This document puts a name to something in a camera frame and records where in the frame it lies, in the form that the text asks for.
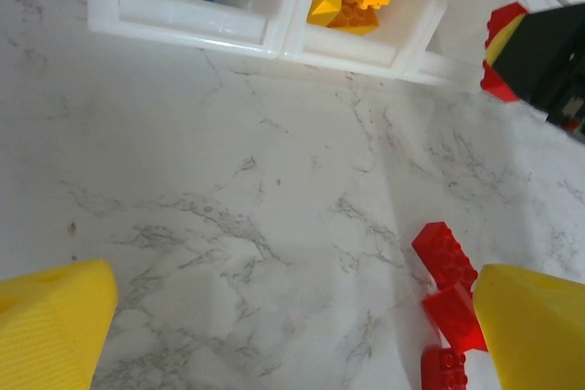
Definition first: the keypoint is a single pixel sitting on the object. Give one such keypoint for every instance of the red lego brick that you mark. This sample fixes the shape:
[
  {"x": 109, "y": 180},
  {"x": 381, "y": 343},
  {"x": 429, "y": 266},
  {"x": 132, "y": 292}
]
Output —
[
  {"x": 496, "y": 84},
  {"x": 443, "y": 369},
  {"x": 452, "y": 317},
  {"x": 445, "y": 255}
]

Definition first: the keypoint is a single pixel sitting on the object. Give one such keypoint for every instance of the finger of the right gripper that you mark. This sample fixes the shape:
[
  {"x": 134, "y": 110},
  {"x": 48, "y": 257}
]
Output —
[{"x": 548, "y": 52}]

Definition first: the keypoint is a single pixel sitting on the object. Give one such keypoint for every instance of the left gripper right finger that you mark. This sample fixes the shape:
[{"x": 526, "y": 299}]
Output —
[{"x": 539, "y": 335}]

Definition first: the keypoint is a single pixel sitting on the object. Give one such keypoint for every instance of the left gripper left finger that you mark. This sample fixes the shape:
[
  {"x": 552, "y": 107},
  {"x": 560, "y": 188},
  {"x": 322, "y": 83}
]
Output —
[{"x": 45, "y": 330}]

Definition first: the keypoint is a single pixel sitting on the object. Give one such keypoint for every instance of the white translucent plastic bin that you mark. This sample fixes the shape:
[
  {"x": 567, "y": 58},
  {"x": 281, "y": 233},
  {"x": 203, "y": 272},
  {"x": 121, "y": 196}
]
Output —
[
  {"x": 452, "y": 71},
  {"x": 183, "y": 20},
  {"x": 347, "y": 54}
]

